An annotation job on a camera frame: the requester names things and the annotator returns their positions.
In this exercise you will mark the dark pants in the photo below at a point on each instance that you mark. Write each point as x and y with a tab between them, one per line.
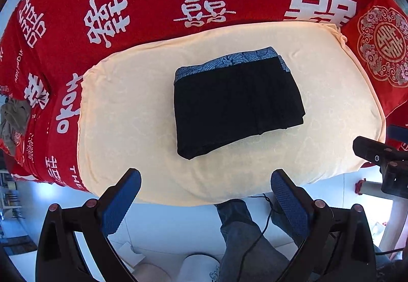
239	103

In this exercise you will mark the person's leg in jeans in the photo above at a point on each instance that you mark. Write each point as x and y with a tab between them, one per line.
248	237

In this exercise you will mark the white slipper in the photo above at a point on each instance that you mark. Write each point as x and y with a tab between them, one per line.
200	269

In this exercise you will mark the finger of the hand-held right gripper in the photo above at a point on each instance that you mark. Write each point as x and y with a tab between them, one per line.
398	135
371	151

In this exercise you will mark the cream blanket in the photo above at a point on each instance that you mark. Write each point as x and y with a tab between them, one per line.
127	109

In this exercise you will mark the white paper sheet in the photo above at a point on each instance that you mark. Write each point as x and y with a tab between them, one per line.
132	255

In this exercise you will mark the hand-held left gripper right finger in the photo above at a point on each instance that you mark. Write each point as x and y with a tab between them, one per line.
288	202

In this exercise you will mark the cluttered shelf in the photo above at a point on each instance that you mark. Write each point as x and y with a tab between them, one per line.
14	205

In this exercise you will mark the grey brown crumpled cloth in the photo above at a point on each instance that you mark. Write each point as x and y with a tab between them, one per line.
14	122

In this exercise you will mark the person's right forearm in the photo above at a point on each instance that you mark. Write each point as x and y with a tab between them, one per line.
390	227

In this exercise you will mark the red floral pillow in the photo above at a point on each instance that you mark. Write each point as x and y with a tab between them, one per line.
382	46

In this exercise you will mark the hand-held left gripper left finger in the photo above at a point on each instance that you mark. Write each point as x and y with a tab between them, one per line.
122	202

